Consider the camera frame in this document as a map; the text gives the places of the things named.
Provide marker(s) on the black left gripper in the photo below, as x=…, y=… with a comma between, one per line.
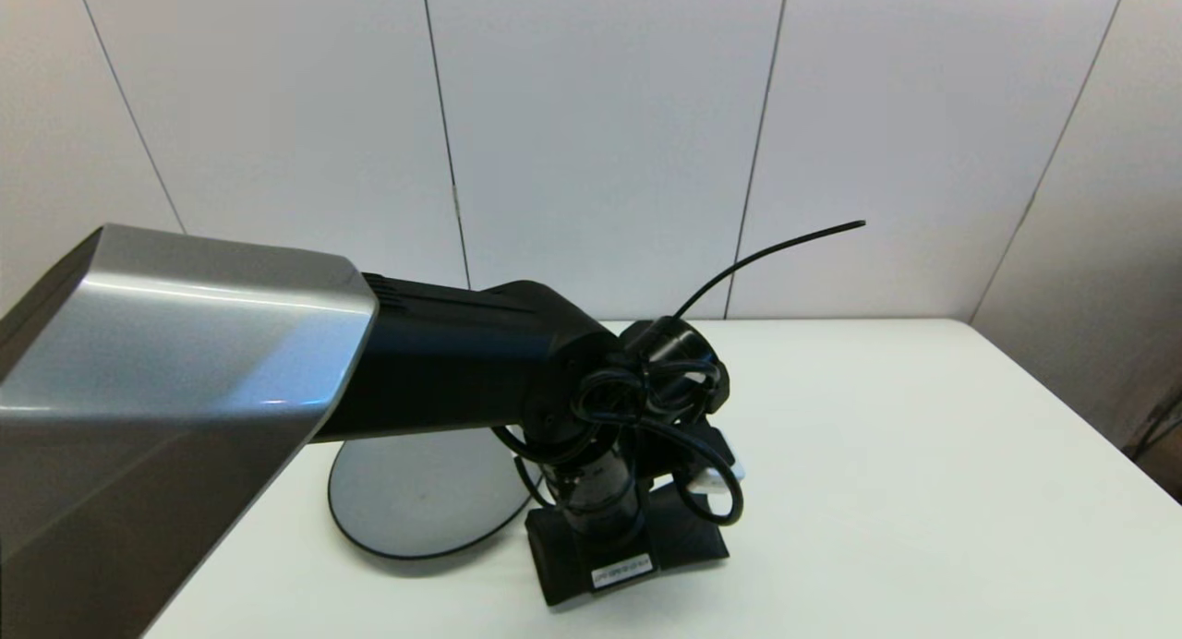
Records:
x=614, y=551

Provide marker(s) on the black glasses case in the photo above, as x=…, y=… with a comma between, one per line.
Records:
x=549, y=560

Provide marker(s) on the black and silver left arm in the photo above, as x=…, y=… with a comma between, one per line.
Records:
x=185, y=390

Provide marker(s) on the grey round plate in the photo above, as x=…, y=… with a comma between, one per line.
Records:
x=416, y=491

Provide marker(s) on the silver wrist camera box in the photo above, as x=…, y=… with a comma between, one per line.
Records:
x=716, y=477

